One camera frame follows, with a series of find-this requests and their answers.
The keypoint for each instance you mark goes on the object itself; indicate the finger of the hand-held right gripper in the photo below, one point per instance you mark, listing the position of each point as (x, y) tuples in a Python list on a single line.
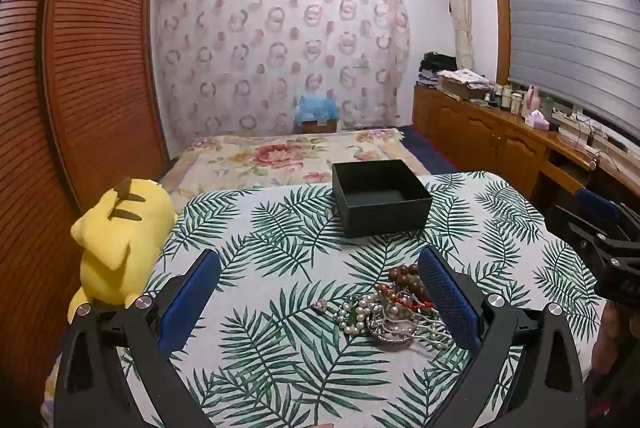
[(597, 204), (575, 223)]

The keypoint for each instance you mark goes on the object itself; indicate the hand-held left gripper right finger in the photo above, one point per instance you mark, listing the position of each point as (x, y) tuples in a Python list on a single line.
[(447, 303)]

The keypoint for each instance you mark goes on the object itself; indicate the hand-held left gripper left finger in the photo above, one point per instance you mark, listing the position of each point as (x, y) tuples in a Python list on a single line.
[(190, 293)]

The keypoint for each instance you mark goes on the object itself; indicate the silver bangle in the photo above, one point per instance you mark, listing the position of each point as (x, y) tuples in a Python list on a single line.
[(390, 335)]

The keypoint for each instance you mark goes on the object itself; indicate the black box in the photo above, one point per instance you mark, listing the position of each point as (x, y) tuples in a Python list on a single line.
[(380, 218)]

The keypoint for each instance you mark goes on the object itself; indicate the person's right hand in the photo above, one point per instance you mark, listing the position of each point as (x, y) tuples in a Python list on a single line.
[(606, 338)]

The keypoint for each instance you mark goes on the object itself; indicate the white power strip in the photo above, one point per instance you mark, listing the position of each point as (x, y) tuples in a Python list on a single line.
[(580, 128)]

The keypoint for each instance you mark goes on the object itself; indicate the yellow plush toy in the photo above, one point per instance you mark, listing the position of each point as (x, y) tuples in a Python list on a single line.
[(115, 248)]

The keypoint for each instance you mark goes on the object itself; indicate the leaf print tablecloth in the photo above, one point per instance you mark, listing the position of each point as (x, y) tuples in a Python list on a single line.
[(280, 258)]

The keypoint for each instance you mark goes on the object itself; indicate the pink tissue box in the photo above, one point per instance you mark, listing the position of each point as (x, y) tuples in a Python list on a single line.
[(536, 121)]

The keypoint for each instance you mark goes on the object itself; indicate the pink pouch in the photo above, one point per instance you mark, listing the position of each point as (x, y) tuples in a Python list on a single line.
[(531, 101)]

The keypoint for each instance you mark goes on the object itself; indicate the white bottle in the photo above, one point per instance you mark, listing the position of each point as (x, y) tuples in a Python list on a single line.
[(516, 102)]

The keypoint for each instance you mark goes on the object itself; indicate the wooden cabinet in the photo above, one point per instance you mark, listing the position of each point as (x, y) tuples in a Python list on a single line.
[(480, 133)]

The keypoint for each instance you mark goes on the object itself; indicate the floral bedspread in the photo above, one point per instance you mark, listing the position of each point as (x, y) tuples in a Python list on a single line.
[(260, 158)]

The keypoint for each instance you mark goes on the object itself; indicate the cardboard box with papers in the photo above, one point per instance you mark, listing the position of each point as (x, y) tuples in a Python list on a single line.
[(465, 86)]

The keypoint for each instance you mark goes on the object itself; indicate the grey window blind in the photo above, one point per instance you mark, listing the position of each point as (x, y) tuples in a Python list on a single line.
[(565, 18)]

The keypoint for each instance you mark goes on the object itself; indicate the stack of dark clothes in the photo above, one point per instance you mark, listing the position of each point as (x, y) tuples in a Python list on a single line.
[(437, 66)]

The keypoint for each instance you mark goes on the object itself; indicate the small brown box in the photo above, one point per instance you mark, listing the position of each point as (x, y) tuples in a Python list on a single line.
[(317, 127)]

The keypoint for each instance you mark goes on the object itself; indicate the blue plastic bag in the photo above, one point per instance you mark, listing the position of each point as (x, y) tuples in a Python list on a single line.
[(317, 108)]

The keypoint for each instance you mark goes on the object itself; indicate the cream tied curtain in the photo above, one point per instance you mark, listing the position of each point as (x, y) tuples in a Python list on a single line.
[(460, 8)]

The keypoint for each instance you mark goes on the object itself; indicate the sheer circle pattern curtain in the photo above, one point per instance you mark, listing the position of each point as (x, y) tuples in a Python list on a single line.
[(250, 58)]

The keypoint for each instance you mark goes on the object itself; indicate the wooden louvered wardrobe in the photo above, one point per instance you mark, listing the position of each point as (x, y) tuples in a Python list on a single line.
[(100, 58)]

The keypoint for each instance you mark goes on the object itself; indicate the wooden window frame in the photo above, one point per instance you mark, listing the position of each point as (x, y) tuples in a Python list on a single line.
[(499, 8)]

